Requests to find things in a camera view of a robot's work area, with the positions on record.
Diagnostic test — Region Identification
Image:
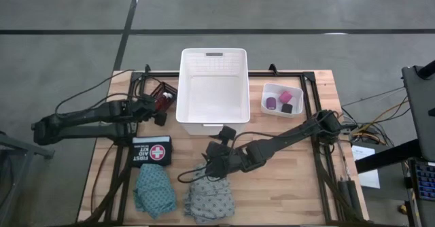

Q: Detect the black stand leg bar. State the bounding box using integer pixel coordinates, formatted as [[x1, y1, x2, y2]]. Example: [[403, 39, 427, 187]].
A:
[[354, 139, 422, 175]]

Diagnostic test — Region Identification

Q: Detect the grey patterned cloth bundle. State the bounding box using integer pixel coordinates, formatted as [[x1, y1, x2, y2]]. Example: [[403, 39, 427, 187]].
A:
[[183, 163, 237, 225]]

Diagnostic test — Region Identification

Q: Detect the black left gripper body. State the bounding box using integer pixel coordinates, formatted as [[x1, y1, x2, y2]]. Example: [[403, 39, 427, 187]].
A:
[[130, 93, 169, 127]]

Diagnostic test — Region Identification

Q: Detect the white perforated plastic basket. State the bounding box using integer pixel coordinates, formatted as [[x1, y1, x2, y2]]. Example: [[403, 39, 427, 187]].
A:
[[175, 48, 251, 137]]

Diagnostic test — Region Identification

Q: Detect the bundle of coloured cables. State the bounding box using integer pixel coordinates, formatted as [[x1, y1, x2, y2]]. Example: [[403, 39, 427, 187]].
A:
[[339, 86, 411, 147]]

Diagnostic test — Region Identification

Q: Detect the small clear plastic bin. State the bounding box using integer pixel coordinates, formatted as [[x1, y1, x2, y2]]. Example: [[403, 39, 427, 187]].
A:
[[260, 82, 305, 118]]

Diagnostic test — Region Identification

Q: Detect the black aluminium table frame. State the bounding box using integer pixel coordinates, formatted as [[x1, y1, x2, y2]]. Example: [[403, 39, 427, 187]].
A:
[[101, 63, 366, 226]]

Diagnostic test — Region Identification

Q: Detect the small dark mesh tray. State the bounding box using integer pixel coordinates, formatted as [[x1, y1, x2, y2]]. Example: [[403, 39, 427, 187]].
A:
[[150, 80, 179, 114]]

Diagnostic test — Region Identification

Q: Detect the pink bandage roll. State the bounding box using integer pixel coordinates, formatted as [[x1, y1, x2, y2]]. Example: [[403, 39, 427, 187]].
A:
[[279, 90, 294, 105]]

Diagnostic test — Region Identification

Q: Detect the teal patterned cloth bundle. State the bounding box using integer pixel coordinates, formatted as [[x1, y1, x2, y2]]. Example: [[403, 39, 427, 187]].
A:
[[132, 163, 178, 220]]

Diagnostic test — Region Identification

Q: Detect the backlit keyboard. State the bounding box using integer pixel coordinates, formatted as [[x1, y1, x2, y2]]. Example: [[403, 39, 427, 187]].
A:
[[409, 158, 435, 202]]

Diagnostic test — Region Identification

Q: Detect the black first aid kit pouch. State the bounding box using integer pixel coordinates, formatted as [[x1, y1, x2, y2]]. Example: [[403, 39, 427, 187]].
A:
[[130, 135, 173, 169]]

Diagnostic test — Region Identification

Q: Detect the white paper sheet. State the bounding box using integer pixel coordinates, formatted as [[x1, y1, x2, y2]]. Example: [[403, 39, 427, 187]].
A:
[[351, 144, 381, 190]]

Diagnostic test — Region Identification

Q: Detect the grey metal cart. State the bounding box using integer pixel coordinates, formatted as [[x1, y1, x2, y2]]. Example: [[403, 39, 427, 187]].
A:
[[0, 130, 56, 227]]

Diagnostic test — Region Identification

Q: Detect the black foam tool handle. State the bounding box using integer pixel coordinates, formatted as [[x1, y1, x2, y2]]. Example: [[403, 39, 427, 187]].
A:
[[347, 178, 364, 221], [336, 178, 351, 217]]

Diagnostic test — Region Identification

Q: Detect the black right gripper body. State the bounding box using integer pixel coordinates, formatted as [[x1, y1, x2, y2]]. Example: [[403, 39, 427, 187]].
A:
[[203, 125, 239, 181]]

